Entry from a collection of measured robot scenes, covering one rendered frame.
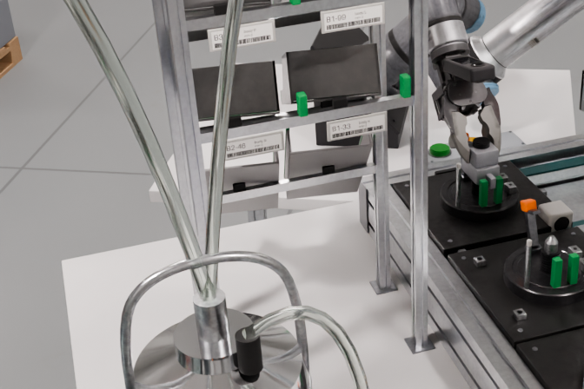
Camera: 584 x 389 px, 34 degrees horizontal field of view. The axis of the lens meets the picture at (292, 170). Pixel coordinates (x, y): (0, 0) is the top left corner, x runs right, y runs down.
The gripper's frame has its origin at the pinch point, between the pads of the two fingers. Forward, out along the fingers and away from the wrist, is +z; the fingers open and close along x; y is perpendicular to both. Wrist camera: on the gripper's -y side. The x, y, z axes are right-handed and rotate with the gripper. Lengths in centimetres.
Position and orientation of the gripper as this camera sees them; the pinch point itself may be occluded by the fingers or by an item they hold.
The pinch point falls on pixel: (482, 152)
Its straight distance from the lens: 172.5
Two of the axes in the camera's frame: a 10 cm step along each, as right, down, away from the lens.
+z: 2.2, 9.5, -2.1
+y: -1.6, 2.5, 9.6
